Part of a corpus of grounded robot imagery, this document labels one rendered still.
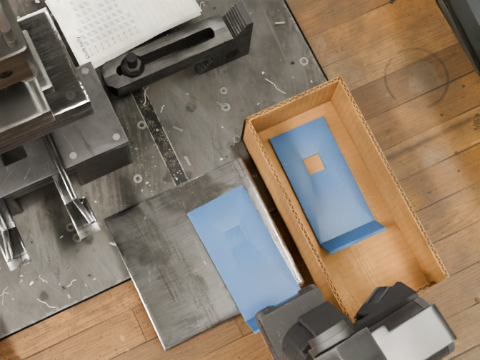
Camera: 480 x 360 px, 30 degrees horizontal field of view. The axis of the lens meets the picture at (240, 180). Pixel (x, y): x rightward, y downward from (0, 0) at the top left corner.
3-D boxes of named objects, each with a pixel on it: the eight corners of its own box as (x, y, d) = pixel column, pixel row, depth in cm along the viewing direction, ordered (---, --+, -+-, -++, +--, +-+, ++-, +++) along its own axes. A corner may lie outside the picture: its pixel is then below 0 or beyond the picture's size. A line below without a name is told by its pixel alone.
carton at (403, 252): (338, 333, 100) (350, 326, 93) (240, 139, 105) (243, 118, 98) (437, 284, 102) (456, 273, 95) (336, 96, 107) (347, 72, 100)
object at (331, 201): (326, 259, 101) (330, 254, 98) (268, 139, 104) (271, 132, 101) (381, 234, 102) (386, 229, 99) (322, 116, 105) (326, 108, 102)
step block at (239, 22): (200, 75, 106) (201, 44, 98) (189, 53, 107) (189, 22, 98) (248, 53, 107) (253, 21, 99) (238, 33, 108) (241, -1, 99)
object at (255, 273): (253, 336, 97) (255, 333, 94) (186, 213, 100) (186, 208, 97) (309, 306, 98) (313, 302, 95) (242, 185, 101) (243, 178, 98)
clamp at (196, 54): (116, 113, 104) (108, 83, 95) (103, 88, 105) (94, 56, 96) (231, 63, 107) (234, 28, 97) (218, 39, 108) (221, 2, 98)
